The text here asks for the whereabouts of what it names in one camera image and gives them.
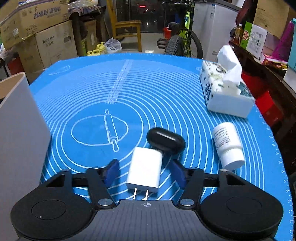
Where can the open printed cardboard box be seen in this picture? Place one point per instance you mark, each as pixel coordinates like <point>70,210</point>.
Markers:
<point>32,20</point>

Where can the white chest freezer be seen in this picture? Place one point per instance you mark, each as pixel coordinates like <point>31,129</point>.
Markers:
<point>212,25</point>

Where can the narrow brown cardboard box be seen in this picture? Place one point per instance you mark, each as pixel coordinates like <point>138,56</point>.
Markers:
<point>89,37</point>

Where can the amber oil bottle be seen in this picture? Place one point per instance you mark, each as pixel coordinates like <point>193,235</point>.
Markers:
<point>237,34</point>

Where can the magenta gift bag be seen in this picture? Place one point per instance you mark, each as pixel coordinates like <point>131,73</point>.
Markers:
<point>283,44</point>

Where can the red bucket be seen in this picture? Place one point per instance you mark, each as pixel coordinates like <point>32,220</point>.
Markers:
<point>167,33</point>

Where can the clear plastic bag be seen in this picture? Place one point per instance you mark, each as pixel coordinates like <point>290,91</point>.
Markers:
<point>113,47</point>

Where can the white patterned tissue box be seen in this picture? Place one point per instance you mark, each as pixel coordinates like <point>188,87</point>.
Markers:
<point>222,92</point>

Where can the blue silicone baking mat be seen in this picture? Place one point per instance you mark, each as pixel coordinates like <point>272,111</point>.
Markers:
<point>161,97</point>

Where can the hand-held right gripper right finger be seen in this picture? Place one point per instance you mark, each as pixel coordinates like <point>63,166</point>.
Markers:
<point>179,174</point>

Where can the wooden chair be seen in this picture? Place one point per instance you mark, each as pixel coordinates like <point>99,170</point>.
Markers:
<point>126,25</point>

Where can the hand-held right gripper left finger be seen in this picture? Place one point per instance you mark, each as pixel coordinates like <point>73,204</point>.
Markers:
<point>112,173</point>

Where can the red gift bags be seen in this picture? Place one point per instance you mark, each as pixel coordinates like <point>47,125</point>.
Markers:
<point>266,102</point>

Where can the beige plastic storage bin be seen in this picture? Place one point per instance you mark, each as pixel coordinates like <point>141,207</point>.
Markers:
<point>20,148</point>

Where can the large plain cardboard box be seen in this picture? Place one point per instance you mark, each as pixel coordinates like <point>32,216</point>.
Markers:
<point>50,48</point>

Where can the white pill bottle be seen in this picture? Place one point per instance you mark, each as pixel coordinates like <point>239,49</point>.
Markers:
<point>227,143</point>

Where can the green mountain bicycle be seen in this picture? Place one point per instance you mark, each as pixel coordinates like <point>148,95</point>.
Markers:
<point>182,44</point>

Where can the dark wooden side table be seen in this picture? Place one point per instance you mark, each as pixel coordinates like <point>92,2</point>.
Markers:
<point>277,78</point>

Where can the tall brown cardboard box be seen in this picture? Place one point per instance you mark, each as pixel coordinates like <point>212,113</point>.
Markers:
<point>270,16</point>

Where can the white charger plug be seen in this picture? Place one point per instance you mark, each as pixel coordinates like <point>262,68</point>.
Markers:
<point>145,169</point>

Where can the black earbuds case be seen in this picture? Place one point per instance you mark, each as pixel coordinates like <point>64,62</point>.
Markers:
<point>166,139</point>

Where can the green and white box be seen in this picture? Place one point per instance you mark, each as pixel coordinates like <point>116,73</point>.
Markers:
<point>254,39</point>

